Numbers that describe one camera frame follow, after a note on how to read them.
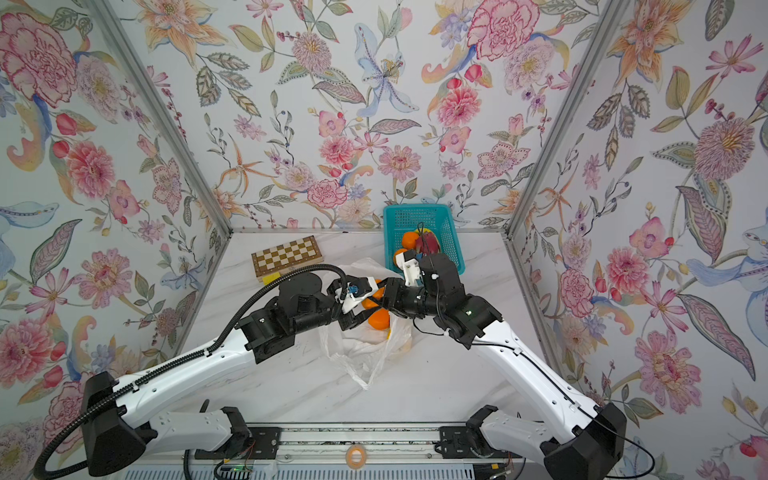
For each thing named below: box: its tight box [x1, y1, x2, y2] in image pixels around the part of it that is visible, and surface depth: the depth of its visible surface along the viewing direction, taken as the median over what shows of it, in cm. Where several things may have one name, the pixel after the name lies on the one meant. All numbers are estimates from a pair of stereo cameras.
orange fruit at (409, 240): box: [402, 232, 419, 250], surface depth 115 cm
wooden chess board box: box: [251, 235, 324, 282], surface depth 112 cm
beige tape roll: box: [346, 444, 367, 469], surface depth 74 cm
